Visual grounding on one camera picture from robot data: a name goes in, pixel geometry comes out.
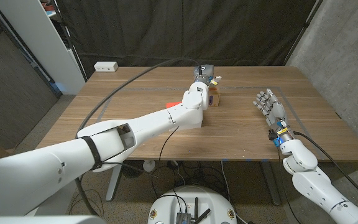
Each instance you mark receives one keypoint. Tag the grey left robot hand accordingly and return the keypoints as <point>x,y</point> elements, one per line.
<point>206,72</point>

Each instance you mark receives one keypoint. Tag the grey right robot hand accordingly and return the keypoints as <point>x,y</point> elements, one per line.
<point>277,109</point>

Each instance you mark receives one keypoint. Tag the red-and-white box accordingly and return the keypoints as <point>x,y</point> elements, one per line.
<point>172,104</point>

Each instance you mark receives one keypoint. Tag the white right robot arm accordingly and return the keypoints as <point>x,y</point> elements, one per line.
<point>312,180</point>

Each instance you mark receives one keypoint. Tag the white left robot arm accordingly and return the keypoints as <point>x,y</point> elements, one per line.
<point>73,155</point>

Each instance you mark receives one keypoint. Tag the white power outlet box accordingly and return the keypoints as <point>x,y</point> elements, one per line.
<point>105,66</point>

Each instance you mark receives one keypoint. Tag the grey tape line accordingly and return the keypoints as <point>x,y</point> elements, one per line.
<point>294,112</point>

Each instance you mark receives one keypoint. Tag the black fabric backdrop curtain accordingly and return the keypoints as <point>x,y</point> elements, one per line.
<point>182,31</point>

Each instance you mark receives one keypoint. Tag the black backdrop stand pole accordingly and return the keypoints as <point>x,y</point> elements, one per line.
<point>71,40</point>
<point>303,31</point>

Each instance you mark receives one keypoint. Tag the white round foot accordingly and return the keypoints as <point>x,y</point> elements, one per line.
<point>148,165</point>

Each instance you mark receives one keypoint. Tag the black round fan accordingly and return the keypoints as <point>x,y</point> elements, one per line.
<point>135,170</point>

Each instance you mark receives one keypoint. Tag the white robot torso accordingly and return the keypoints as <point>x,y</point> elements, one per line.
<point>193,202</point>

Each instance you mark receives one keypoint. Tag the black antenna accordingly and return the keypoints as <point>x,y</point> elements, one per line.
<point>203,215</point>
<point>196,207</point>

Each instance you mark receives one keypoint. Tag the grey electronics module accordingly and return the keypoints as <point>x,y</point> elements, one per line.
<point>184,218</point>

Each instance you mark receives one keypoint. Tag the white table leg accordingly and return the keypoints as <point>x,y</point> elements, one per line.
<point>113,183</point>

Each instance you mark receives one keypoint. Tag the white cabinet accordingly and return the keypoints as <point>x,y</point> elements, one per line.
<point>42,40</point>

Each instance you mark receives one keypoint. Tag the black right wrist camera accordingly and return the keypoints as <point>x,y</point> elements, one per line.
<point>273,135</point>

